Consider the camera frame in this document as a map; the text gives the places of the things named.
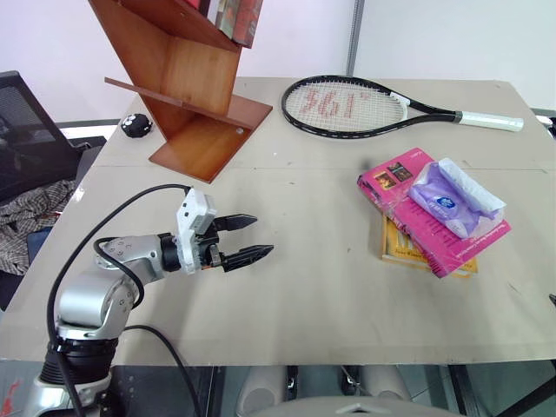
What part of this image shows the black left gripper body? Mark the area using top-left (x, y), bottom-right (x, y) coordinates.
top-left (195, 218), bottom-right (232, 274)

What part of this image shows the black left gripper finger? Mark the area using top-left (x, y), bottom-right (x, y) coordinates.
top-left (222, 243), bottom-right (276, 274)
top-left (215, 213), bottom-right (259, 233)

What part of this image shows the yellow paperback book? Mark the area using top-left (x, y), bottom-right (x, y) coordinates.
top-left (381, 215), bottom-right (480, 280)

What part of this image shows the brown wooden slanted bookshelf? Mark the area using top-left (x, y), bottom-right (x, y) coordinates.
top-left (88, 0), bottom-right (275, 185)

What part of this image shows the pink paperback book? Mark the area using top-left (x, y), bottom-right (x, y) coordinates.
top-left (356, 147), bottom-right (513, 281)

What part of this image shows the grey rounded shape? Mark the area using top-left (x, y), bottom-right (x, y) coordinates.
top-left (235, 364), bottom-right (288, 417)
top-left (359, 364), bottom-right (412, 406)

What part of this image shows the black round button device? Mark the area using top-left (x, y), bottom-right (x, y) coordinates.
top-left (119, 112), bottom-right (155, 140)

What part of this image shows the grey curved robot body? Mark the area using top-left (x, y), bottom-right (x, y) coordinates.
top-left (263, 394), bottom-right (437, 417)

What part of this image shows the plaid cloth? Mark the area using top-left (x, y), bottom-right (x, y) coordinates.
top-left (0, 178), bottom-right (79, 276)

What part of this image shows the purple tissue pack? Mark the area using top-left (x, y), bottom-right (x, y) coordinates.
top-left (406, 157), bottom-right (509, 240)

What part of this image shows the grey metal pole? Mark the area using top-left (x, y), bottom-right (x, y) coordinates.
top-left (345, 0), bottom-right (367, 79)

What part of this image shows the black mesh office chair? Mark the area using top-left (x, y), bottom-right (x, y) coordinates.
top-left (0, 70), bottom-right (108, 312)

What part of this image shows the black white tennis racket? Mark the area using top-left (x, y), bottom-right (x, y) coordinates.
top-left (280, 75), bottom-right (526, 141)

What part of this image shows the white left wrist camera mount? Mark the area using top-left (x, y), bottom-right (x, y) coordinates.
top-left (175, 187), bottom-right (217, 276)

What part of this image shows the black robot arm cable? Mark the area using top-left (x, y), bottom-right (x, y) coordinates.
top-left (93, 236), bottom-right (204, 417)
top-left (46, 183), bottom-right (193, 417)

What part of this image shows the black table frame bar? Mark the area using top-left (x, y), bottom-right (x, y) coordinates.
top-left (446, 364), bottom-right (480, 417)

